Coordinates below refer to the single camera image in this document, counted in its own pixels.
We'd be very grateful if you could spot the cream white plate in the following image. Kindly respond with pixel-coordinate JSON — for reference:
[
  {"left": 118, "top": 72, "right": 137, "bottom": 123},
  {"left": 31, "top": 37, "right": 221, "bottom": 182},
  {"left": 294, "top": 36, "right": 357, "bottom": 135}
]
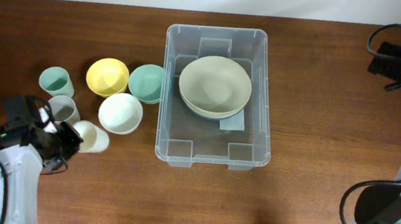
[{"left": 178, "top": 56, "right": 252, "bottom": 99}]

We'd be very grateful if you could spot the dark blue plate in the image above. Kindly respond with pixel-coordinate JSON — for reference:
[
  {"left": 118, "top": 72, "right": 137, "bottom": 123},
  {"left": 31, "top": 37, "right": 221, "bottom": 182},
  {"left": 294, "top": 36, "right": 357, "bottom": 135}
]
[{"left": 187, "top": 105, "right": 244, "bottom": 121}]

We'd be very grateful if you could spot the clear plastic storage container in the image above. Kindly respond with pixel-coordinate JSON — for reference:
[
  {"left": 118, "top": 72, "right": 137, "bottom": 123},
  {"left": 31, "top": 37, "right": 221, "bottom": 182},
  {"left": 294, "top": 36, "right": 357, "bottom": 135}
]
[{"left": 155, "top": 24, "right": 271, "bottom": 171}]

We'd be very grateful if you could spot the grey cup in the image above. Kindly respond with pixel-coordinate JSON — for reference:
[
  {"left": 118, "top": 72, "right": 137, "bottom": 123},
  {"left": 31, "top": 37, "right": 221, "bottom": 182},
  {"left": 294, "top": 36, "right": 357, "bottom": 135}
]
[{"left": 48, "top": 95, "right": 80, "bottom": 125}]

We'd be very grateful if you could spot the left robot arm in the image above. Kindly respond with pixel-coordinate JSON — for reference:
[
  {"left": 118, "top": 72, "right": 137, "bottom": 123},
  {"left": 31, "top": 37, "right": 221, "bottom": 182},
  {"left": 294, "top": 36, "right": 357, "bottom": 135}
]
[{"left": 0, "top": 95, "right": 83, "bottom": 224}]

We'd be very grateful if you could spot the green bowl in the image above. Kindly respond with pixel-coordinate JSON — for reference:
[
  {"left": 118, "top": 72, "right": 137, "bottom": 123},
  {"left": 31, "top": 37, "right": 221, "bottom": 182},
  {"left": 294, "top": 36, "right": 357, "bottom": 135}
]
[{"left": 128, "top": 64, "right": 164, "bottom": 105}]

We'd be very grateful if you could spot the beige plate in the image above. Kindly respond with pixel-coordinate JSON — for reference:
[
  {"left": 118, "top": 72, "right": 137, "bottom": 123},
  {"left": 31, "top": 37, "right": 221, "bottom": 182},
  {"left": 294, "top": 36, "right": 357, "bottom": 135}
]
[{"left": 180, "top": 90, "right": 250, "bottom": 118}]

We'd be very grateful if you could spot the white bowl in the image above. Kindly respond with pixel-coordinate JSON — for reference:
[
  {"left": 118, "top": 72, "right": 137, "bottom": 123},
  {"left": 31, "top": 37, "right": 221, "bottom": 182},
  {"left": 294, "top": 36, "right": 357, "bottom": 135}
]
[{"left": 98, "top": 93, "right": 144, "bottom": 135}]

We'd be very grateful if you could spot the green cup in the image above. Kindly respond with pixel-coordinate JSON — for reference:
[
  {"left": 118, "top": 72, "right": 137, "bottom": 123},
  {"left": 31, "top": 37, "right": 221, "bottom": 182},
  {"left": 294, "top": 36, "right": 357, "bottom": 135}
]
[{"left": 39, "top": 66, "right": 75, "bottom": 98}]

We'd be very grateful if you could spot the white label in container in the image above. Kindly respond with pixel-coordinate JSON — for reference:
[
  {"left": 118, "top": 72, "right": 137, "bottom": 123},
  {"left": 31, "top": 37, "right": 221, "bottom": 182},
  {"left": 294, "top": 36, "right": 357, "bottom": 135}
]
[{"left": 219, "top": 110, "right": 245, "bottom": 131}]

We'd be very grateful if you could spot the yellow bowl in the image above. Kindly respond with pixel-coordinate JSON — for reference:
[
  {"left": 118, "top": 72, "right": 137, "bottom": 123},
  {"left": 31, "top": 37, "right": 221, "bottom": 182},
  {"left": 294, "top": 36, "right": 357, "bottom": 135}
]
[{"left": 85, "top": 58, "right": 130, "bottom": 98}]

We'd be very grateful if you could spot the cream white cup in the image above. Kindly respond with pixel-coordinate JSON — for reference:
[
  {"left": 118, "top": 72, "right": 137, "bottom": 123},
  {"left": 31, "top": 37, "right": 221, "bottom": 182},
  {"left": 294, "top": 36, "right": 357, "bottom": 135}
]
[{"left": 73, "top": 120, "right": 110, "bottom": 154}]

